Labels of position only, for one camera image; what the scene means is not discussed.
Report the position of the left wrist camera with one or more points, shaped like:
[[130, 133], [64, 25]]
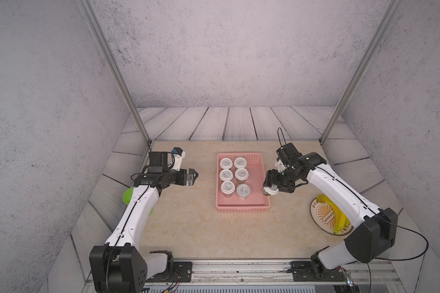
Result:
[[179, 155]]

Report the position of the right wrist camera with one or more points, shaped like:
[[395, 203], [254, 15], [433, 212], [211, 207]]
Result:
[[287, 155]]

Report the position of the yellow banana bunch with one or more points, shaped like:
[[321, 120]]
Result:
[[341, 219]]

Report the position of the aluminium front rail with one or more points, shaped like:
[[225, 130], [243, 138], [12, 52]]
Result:
[[270, 276]]

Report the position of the right aluminium frame post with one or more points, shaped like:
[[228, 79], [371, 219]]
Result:
[[388, 18]]

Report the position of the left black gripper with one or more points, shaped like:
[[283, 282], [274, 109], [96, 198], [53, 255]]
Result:
[[182, 180]]

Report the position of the pink perforated plastic basket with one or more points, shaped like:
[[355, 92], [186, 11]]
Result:
[[257, 201]]

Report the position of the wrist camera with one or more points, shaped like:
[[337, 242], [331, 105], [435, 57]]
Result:
[[179, 155], [287, 155]]

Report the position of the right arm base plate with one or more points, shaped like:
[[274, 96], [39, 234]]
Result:
[[308, 271]]

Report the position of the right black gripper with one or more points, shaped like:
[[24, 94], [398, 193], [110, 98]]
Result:
[[270, 178]]

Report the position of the left aluminium frame post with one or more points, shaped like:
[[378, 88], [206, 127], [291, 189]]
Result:
[[102, 43]]

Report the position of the aluminium frame post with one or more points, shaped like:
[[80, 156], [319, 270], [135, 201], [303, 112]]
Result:
[[388, 18], [102, 43]]

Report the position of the green plastic cup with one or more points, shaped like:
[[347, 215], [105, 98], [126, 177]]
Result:
[[127, 196]]

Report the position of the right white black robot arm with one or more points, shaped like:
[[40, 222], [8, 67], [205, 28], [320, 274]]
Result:
[[374, 228]]

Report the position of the yogurt cup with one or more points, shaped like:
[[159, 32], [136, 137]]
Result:
[[241, 175], [240, 162], [267, 191], [226, 175], [228, 188], [226, 163], [243, 191]]

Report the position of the orange patterned plate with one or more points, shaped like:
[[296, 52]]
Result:
[[325, 218]]

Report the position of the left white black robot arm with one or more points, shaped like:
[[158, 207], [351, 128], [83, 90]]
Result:
[[118, 266]]

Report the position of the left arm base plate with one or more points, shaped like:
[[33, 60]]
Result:
[[179, 271]]

